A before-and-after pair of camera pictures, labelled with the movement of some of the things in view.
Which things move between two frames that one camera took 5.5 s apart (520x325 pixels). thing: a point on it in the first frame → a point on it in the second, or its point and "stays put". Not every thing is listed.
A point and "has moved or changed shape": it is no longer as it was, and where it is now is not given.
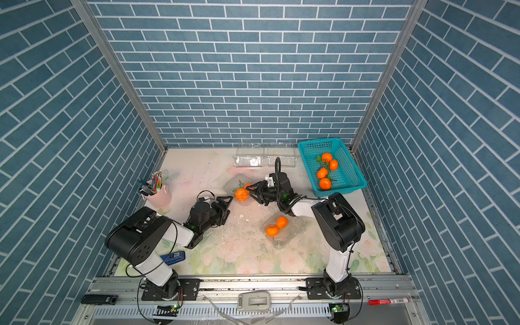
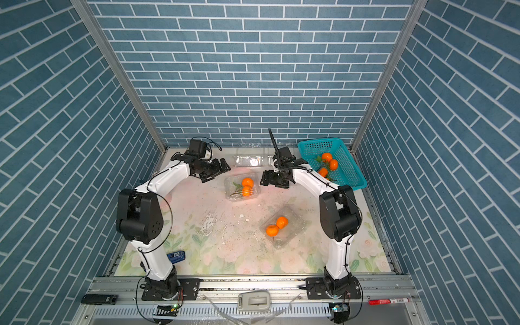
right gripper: [260, 192] → [268, 179]
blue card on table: [174, 257] stays put
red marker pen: [388, 301] stays put
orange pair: [242, 193] has moved or changed shape
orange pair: [324, 183] stays put
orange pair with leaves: [333, 164] stays put
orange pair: [273, 230] stays put
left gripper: [222, 214] → [217, 169]
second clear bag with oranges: [282, 229] stays put
